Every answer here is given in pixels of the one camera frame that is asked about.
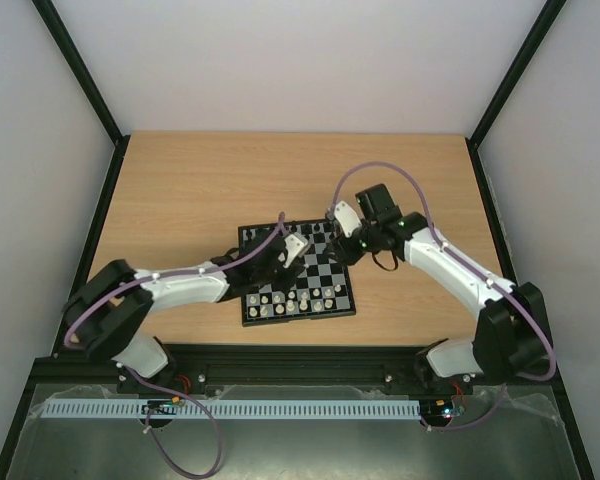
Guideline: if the black magnetic chess board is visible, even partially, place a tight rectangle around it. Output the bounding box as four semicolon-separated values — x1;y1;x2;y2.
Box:
241;219;356;327

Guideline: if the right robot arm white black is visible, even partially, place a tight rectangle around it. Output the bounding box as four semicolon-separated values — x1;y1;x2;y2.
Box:
327;184;556;392

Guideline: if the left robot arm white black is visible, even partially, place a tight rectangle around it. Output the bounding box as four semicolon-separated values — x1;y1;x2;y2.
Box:
63;232;309;380

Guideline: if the white king chess piece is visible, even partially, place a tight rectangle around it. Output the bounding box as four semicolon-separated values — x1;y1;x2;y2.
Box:
299;293;308;312

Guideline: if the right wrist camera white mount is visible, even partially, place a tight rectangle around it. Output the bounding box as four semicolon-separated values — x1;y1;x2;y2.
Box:
326;201;362;238

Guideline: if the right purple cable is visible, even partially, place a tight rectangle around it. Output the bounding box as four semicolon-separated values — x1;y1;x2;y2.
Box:
332;161;559;432

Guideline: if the black aluminium frame rail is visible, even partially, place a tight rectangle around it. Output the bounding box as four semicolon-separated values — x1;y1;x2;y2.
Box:
29;342;561;396

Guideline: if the left frame post black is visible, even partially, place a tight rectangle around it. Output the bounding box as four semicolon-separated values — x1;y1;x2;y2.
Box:
32;0;128;148

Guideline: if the frame post black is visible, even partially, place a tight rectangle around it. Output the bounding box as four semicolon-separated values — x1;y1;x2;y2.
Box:
468;0;567;150
32;0;128;148

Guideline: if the light blue slotted cable duct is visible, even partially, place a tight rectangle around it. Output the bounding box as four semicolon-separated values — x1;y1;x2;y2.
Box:
40;399;421;421

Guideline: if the right frame post black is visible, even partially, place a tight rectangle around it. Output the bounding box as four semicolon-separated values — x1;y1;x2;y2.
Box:
468;0;567;150

